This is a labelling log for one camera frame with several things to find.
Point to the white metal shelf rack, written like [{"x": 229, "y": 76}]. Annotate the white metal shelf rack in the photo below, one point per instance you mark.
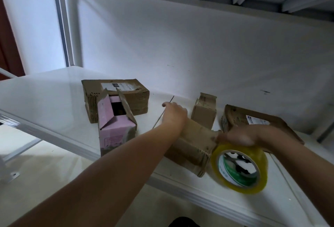
[{"x": 47, "y": 104}]

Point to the long cardboard box white label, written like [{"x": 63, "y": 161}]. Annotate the long cardboard box white label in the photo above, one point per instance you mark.
[{"x": 91, "y": 99}]

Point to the yellow tape roll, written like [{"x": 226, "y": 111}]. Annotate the yellow tape roll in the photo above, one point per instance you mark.
[{"x": 261, "y": 182}]

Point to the person's left forearm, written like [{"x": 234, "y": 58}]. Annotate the person's left forearm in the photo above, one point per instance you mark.
[{"x": 94, "y": 187}]

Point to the pink carton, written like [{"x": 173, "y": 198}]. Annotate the pink carton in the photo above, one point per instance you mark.
[{"x": 117, "y": 130}]

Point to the small cardboard box red label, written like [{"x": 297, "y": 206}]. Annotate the small cardboard box red label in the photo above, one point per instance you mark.
[{"x": 204, "y": 112}]

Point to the person's black trousers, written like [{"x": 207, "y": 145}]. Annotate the person's black trousers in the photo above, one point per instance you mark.
[{"x": 183, "y": 222}]

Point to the person's right hand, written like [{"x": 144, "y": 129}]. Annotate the person's right hand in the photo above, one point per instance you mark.
[{"x": 250, "y": 135}]

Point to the corrugated cardboard box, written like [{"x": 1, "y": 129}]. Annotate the corrugated cardboard box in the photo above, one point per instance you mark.
[{"x": 195, "y": 148}]

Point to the person's left hand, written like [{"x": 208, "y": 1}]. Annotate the person's left hand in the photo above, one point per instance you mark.
[{"x": 175, "y": 115}]

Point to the person's right forearm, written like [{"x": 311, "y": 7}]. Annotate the person's right forearm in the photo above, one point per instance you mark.
[{"x": 313, "y": 172}]

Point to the red-brown door frame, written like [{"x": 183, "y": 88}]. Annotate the red-brown door frame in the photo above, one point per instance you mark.
[{"x": 9, "y": 41}]

